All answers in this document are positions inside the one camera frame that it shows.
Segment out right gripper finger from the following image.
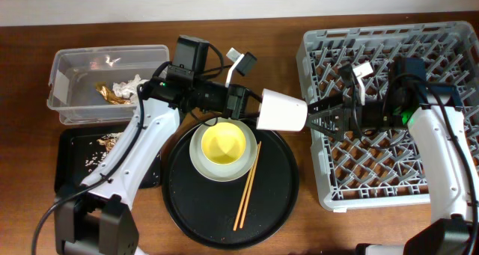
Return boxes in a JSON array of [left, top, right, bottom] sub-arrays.
[[308, 93, 344, 115], [306, 111, 351, 141]]

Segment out pink cup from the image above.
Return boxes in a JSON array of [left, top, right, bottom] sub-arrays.
[[256, 89, 308, 132]]

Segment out yellow bowl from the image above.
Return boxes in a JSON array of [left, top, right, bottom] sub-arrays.
[[201, 122, 246, 165]]

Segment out large white tissue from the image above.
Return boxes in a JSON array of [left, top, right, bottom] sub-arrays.
[[112, 74, 147, 102]]

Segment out food scraps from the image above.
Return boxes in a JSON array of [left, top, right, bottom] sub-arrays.
[[85, 132, 122, 173]]

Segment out gold foil wrapper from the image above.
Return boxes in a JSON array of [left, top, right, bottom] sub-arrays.
[[95, 82, 131, 105]]

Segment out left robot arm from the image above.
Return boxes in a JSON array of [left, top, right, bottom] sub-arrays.
[[31, 35, 263, 254]]

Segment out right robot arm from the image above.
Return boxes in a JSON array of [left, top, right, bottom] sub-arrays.
[[305, 58, 478, 254]]

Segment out grey dishwasher rack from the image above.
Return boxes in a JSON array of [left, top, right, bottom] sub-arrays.
[[296, 21, 478, 212]]

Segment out left wooden chopstick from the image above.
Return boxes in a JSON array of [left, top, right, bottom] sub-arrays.
[[233, 143, 261, 231]]

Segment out wooden chopstick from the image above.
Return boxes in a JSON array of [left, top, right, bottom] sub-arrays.
[[239, 141, 262, 229], [233, 143, 261, 231]]

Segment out right wooden chopstick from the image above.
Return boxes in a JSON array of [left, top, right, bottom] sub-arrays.
[[239, 141, 262, 229]]

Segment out round black tray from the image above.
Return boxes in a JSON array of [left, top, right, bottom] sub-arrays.
[[162, 125, 299, 250]]

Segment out black rectangular tray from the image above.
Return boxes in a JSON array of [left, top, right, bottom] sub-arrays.
[[54, 123, 162, 194]]

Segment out clear plastic bin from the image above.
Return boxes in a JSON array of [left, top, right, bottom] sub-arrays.
[[47, 45, 170, 125]]

